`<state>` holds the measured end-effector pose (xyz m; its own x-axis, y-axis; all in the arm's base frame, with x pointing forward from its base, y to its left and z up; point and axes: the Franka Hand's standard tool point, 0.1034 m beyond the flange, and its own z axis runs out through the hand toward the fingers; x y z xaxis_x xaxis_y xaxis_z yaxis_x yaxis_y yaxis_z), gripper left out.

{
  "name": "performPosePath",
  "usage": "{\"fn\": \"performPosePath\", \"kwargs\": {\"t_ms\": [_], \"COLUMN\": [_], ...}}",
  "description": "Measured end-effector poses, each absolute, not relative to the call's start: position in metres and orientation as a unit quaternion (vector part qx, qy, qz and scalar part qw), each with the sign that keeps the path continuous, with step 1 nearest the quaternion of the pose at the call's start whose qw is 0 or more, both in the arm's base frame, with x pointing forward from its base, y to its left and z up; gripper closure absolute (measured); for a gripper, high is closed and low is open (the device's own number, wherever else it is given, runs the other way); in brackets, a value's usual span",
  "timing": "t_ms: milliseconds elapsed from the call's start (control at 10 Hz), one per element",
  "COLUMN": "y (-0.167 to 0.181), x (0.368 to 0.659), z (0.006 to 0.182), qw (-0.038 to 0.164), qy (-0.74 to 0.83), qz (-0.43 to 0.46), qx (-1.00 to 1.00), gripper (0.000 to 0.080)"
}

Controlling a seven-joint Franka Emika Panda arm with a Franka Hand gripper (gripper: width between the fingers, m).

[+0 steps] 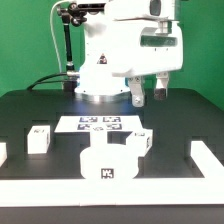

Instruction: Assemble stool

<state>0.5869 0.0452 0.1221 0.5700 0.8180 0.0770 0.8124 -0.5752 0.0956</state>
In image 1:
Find white cable on pole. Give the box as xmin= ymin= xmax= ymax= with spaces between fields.
xmin=49 ymin=0 xmax=78 ymax=74

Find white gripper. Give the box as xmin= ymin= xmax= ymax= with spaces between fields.
xmin=109 ymin=21 xmax=183 ymax=107

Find black cables at base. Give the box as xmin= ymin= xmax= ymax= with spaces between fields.
xmin=26 ymin=72 xmax=78 ymax=91

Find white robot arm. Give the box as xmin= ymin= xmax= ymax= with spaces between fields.
xmin=75 ymin=0 xmax=183 ymax=107

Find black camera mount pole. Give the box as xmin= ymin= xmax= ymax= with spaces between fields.
xmin=57 ymin=2 xmax=86 ymax=92

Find white round stool seat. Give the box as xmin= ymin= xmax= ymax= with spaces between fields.
xmin=80 ymin=132 xmax=139 ymax=180

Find white sheet with tags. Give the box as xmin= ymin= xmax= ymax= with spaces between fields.
xmin=55 ymin=115 xmax=142 ymax=133

